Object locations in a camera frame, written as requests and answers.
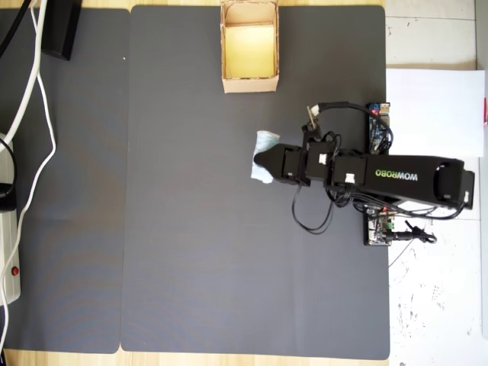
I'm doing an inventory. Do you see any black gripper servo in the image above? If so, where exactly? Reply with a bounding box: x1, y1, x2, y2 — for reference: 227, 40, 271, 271
252, 144, 310, 188

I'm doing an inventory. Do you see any foam block blue yarn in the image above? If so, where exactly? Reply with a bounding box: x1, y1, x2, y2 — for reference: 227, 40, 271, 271
249, 130, 281, 185

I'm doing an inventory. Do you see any open cardboard box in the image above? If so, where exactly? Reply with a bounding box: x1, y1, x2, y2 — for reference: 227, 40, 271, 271
220, 0, 281, 95

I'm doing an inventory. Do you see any blue circuit board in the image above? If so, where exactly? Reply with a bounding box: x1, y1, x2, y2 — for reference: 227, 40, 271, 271
366, 101, 393, 155

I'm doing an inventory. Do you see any large dark textured mat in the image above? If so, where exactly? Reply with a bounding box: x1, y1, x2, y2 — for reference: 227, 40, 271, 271
120, 4, 392, 361

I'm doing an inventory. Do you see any black controller board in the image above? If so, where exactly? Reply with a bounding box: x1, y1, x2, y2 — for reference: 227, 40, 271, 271
362, 204, 398, 247

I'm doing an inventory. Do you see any white paper sheet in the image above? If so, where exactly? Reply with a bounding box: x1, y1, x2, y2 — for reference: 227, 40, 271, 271
385, 68, 486, 159

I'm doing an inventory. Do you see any small dark mat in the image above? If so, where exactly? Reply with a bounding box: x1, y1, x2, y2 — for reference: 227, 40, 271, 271
0, 7, 133, 355

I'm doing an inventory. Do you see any black rectangular stand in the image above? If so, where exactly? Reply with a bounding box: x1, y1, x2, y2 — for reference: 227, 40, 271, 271
40, 0, 83, 62

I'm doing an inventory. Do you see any black power plug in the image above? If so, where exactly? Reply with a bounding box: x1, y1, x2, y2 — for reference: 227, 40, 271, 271
0, 182, 17, 213

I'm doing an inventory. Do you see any white power strip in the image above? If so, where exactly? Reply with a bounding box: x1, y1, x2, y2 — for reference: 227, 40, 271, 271
0, 132, 22, 305

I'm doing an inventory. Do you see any black servo cable loop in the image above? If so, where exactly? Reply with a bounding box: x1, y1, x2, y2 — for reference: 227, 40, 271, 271
291, 182, 337, 236

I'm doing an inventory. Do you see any black camera USB cable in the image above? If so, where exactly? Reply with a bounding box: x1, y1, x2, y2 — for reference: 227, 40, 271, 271
316, 100, 396, 154

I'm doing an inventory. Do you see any black barrel power cable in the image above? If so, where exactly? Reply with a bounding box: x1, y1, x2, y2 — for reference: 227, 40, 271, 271
394, 223, 438, 246

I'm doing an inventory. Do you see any thin white cable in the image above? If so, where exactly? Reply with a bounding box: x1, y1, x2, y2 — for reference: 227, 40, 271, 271
0, 0, 58, 344

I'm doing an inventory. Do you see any thick white cable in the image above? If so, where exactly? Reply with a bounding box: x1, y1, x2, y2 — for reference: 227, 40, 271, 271
0, 0, 43, 144

